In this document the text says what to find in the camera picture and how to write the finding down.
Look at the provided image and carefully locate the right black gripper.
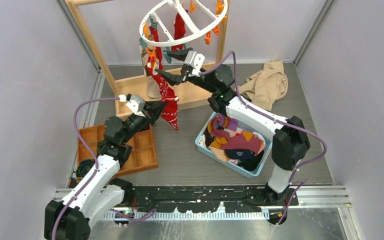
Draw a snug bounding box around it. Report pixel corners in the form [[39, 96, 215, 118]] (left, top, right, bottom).
[[154, 48, 218, 95]]

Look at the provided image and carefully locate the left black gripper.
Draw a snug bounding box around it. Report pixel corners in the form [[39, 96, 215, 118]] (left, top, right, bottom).
[[121, 99, 167, 144]]

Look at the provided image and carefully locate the red white patterned sock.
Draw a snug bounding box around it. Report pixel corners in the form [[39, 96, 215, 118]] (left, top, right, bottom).
[[146, 60, 176, 98]]

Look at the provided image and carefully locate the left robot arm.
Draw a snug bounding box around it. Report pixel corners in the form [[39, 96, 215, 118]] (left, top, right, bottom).
[[44, 94, 169, 240]]

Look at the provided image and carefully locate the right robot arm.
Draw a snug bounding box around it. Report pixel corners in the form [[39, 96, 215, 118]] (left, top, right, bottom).
[[156, 48, 311, 205]]

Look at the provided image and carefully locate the wooden hanger stand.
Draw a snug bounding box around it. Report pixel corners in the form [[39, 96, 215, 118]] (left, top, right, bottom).
[[65, 0, 228, 110]]

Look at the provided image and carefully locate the white round clip hanger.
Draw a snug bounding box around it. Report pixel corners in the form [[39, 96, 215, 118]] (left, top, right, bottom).
[[139, 0, 230, 47]]

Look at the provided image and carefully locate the teal clothes peg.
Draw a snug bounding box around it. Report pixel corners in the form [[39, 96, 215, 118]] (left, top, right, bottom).
[[162, 47, 172, 64]]

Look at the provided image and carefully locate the orange clothes peg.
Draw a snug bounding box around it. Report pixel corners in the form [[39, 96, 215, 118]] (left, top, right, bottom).
[[145, 46, 158, 66]]

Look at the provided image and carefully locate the wooden compartment tray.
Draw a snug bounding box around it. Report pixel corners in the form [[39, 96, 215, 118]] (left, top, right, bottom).
[[77, 124, 159, 178]]

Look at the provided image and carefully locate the maroon ribbed sock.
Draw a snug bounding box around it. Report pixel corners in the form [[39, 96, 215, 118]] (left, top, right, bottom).
[[207, 114, 266, 154]]

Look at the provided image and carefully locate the beige cloth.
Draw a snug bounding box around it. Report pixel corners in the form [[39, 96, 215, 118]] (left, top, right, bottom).
[[238, 60, 288, 111]]

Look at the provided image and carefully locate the navy blue sock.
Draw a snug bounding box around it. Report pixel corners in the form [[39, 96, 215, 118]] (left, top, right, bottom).
[[224, 149, 255, 163]]

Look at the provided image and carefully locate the blue plastic basket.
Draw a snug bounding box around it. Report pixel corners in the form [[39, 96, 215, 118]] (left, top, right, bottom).
[[195, 112, 272, 179]]

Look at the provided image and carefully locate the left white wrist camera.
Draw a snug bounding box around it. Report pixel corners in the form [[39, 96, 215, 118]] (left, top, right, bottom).
[[125, 94, 146, 117]]

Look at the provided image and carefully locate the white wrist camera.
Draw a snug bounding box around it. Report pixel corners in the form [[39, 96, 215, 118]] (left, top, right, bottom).
[[184, 50, 205, 76], [125, 94, 146, 117]]

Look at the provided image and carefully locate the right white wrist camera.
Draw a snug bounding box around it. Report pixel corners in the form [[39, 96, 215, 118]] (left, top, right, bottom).
[[184, 50, 205, 76]]

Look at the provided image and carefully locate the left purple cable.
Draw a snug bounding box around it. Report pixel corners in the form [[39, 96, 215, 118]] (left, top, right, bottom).
[[51, 96, 123, 240]]

